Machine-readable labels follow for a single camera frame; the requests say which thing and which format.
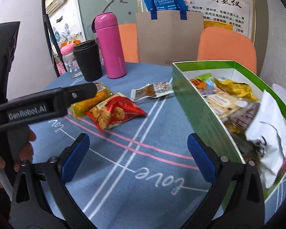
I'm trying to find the white snack packet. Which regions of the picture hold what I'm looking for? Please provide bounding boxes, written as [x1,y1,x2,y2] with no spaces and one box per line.
[245,91,286,189]

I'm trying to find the green blue snack packet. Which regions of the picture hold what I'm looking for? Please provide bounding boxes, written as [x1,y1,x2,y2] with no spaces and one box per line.
[196,73,215,90]

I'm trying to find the brown dark snack packet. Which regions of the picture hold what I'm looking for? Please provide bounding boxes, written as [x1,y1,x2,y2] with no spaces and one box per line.
[224,101,260,134]

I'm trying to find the yellow snack bag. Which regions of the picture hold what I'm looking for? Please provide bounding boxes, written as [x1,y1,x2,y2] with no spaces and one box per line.
[214,78,258,101]

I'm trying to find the left hand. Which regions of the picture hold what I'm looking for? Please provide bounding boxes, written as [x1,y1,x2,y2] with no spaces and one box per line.
[0,127,36,189]

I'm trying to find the white board screen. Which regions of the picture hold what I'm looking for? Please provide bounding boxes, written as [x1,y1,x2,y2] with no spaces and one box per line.
[0,0,57,99]

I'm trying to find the yellow corn snack packet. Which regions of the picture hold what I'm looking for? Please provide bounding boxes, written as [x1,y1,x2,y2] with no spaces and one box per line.
[70,83,113,117]

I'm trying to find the green cardboard box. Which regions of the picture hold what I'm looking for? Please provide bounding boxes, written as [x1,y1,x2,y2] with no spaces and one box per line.
[173,60,286,208]

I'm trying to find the blue patterned tablecloth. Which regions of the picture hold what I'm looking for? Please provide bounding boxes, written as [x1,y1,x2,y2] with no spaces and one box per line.
[28,61,286,229]

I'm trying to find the clear bottle pink lid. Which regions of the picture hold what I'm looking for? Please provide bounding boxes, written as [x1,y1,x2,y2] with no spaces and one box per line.
[60,43,82,78]

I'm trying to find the red fried snack packet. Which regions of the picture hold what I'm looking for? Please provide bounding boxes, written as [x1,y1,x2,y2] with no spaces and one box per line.
[86,94,147,133]

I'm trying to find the black coffee cup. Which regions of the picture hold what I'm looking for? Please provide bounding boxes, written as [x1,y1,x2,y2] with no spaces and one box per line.
[73,40,103,82]

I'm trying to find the white round lid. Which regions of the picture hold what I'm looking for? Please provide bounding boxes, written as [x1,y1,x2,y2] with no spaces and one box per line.
[272,84,286,105]

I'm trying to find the small brown jerky packet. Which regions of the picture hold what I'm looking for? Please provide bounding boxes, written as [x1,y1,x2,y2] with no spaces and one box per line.
[130,82,174,101]

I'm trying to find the white air conditioner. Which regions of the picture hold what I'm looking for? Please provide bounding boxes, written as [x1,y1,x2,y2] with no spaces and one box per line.
[45,0,67,17]

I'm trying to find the right orange chair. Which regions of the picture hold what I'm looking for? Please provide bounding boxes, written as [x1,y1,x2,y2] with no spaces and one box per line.
[197,27,257,73]

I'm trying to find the orange chair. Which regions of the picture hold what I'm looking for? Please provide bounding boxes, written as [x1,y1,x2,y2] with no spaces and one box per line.
[118,23,139,63]
[197,27,257,73]

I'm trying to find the pink thermos bottle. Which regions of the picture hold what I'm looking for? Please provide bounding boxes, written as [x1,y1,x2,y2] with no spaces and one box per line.
[91,12,127,79]

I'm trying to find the left orange chair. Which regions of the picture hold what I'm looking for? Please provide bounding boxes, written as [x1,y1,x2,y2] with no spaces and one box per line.
[118,23,139,63]

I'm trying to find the brown paper bag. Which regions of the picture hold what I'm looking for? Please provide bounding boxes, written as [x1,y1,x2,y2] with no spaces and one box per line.
[136,10,204,66]

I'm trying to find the white wall poster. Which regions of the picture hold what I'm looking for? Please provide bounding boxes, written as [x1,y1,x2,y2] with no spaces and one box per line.
[138,0,256,41]

